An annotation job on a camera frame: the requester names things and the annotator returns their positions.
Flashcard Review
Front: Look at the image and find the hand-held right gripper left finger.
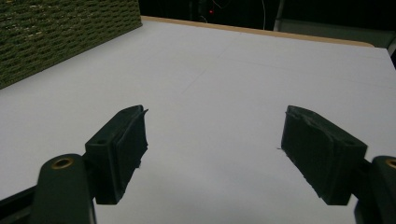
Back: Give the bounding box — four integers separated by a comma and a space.
83, 105, 149, 206

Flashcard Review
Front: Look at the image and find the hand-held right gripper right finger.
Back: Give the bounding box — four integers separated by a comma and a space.
280, 105, 369, 206

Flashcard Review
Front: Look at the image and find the green woven basket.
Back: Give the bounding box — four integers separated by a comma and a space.
0, 0, 144, 91

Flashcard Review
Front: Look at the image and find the grey metal stand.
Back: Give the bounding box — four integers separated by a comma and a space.
273, 0, 396, 59

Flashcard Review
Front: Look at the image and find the thin white cable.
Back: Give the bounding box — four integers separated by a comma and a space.
261, 0, 267, 31

